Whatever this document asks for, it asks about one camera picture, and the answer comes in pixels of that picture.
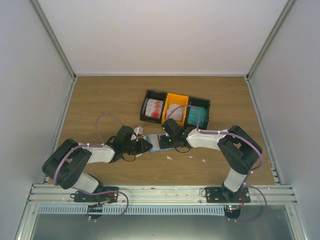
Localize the aluminium front rail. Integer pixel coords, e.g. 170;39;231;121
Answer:
26;184;298;206

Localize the red white cards stack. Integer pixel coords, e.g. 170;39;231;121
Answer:
144;98;164;119

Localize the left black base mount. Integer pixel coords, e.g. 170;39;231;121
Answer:
70;186;119;204

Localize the black bin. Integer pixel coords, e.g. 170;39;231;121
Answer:
140;89;168;124
184;97;211;130

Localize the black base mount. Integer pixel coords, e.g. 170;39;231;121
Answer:
70;186;119;204
201;186;251;204

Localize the blue card holder wallet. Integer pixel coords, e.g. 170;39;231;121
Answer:
144;133;174;154

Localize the white red cards pile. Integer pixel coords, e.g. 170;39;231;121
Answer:
166;103;184;122

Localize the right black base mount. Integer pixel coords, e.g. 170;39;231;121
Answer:
201;186;251;204

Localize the left black bin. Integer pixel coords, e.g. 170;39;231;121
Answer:
140;89;168;124

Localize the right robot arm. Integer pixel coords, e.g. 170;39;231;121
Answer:
161;118;264;203

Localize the teal cards stack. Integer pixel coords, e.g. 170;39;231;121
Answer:
187;106;207;127

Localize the white magnetic stripe card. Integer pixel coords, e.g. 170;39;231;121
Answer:
149;134;160;151

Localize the yellow bin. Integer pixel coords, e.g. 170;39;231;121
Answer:
161;93;189;127

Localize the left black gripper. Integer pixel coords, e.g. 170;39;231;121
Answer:
122;138;153;155

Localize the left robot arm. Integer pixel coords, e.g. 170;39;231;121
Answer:
42;125;153;202

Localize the right black bin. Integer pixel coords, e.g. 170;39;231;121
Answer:
184;97;211;130

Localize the grey slotted cable duct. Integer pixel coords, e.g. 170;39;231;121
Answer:
38;204;225;216

